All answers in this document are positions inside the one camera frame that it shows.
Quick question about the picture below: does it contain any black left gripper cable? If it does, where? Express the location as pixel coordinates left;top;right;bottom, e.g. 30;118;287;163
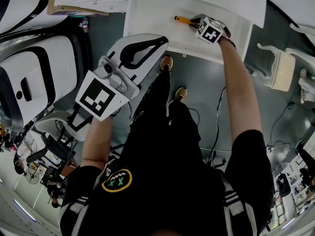
110;102;135;124

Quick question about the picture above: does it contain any cream ornate stool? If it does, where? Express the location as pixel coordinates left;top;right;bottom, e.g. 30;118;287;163
256;42;296;92

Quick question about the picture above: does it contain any white drawer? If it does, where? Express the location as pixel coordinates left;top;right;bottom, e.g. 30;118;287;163
123;0;254;65

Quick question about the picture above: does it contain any white shell chair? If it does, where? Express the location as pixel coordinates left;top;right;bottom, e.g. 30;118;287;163
34;108;93;142

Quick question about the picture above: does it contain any standing fan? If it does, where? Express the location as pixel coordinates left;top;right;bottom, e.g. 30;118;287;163
24;167;40;184

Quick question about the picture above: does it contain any orange handled screwdriver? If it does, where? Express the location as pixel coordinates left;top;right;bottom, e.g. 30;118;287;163
174;15;197;27

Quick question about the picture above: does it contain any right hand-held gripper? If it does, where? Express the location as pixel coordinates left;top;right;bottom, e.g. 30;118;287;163
189;13;232;45

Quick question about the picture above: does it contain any white ornate table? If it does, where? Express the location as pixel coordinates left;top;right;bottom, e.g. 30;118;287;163
285;22;315;61

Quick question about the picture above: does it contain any person's right forearm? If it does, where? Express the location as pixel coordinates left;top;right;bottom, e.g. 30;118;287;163
218;37;263;148

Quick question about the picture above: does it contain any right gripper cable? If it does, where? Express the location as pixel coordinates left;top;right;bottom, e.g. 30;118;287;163
208;86;227;167

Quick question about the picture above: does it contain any person's left brown shoe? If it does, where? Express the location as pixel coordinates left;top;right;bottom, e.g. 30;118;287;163
159;55;174;73

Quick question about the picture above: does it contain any black metal frame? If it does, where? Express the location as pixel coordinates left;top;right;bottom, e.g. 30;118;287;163
65;104;93;132

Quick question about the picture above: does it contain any person's left forearm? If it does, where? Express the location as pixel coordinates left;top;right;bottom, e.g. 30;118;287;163
80;114;116;168

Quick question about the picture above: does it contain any white ornate furniture piece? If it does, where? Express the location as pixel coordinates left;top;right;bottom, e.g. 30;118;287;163
298;68;315;104

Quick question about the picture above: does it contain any person's right brown shoe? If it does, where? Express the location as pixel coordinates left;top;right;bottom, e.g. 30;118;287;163
174;87;188;102

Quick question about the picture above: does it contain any black floor cable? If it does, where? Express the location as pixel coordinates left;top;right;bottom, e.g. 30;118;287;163
269;101;315;148

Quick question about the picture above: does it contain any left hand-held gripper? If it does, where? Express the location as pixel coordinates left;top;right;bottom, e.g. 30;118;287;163
74;32;170;122

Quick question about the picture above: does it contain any grey shoulder strap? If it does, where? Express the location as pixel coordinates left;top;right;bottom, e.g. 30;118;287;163
221;173;259;236
59;197;91;236

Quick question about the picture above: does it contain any cardboard box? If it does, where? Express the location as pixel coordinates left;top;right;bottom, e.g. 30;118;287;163
46;0;110;17

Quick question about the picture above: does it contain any black office chair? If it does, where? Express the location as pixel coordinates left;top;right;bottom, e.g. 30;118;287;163
26;135;76;168

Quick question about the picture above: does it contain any white and black machine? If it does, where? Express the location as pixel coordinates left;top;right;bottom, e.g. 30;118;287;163
0;35;87;130
0;0;54;38

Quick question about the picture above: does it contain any black wristband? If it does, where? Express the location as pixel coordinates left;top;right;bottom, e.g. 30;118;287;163
219;37;237;49

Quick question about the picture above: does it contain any person's brown shoe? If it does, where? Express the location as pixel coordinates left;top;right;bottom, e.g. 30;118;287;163
174;87;188;102
159;55;174;73

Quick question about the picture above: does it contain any black t-shirt with round logo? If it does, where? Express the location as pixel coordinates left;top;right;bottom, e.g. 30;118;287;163
59;129;275;236

